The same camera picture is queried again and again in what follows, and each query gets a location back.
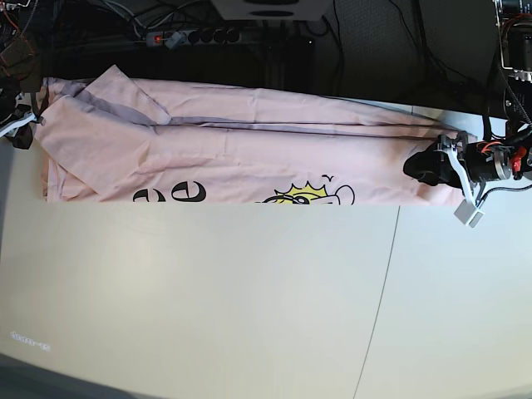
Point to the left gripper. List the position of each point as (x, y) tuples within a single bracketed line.
[(457, 162)]

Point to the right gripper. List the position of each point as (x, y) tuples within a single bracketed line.
[(14, 121)]

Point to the pink T-shirt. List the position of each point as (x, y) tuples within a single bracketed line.
[(122, 139)]

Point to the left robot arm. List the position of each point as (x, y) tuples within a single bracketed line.
[(511, 64)]

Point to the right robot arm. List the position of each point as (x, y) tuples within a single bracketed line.
[(21, 77)]

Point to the black power strip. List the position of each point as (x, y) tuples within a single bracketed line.
[(193, 37)]

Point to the black power adapter box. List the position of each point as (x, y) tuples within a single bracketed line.
[(298, 49)]

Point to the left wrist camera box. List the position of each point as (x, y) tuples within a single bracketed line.
[(468, 214)]

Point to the aluminium table leg post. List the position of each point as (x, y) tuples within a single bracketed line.
[(273, 68)]

